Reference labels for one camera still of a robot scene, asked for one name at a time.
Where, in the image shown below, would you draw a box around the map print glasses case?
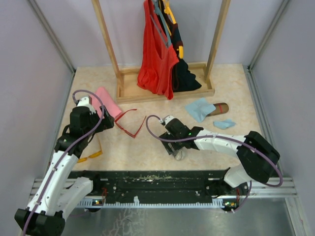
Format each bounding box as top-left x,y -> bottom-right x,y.
172,150 -> 186,161

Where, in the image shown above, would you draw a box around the large light blue cloth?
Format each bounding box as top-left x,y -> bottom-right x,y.
185,98 -> 216,122

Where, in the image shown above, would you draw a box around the red sunglasses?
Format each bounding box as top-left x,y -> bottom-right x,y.
115,109 -> 147,139

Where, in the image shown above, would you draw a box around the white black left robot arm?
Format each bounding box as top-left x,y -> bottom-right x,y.
14,105 -> 114,236

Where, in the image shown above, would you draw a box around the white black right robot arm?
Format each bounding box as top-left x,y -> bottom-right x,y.
159,116 -> 280,195

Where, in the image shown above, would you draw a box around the yellow sunglasses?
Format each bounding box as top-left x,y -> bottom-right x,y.
77,141 -> 103,163

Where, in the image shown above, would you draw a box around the pink folded t-shirt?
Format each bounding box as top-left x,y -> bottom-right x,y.
95,87 -> 122,119

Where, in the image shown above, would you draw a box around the small light blue cloth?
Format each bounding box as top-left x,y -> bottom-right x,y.
213,119 -> 236,130

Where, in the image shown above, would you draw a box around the brown plaid glasses case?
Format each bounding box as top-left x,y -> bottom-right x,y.
207,103 -> 229,117

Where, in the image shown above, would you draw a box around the wooden clothes rack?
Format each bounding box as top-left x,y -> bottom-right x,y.
92,0 -> 230,103

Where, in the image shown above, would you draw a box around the dark navy garment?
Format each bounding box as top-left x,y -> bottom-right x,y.
169,14 -> 202,93

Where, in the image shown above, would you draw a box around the red tank top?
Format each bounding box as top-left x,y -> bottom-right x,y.
137,0 -> 179,100

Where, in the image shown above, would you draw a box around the yellow clothes hanger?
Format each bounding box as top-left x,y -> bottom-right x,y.
158,0 -> 184,59

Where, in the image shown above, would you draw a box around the grey clothes hanger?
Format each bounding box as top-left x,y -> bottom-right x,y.
152,0 -> 172,48

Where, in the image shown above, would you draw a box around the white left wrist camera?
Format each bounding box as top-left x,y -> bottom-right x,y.
76,96 -> 94,110

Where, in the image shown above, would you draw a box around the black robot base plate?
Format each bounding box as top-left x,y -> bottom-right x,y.
69,170 -> 249,204

